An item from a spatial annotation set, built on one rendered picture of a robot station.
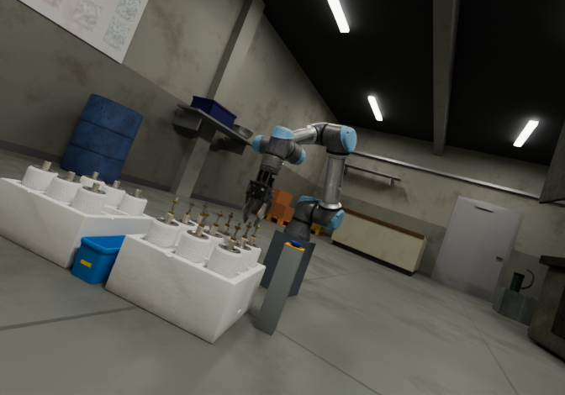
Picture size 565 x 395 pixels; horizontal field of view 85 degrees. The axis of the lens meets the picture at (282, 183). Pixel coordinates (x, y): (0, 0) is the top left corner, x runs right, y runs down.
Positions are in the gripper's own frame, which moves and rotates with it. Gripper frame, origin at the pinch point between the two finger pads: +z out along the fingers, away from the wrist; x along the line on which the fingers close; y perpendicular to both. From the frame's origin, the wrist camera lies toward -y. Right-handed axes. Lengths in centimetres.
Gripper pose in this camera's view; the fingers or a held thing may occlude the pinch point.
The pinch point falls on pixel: (250, 221)
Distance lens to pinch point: 112.2
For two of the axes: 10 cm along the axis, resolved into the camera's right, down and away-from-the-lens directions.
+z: -3.5, 9.3, -0.6
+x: 9.2, 3.3, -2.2
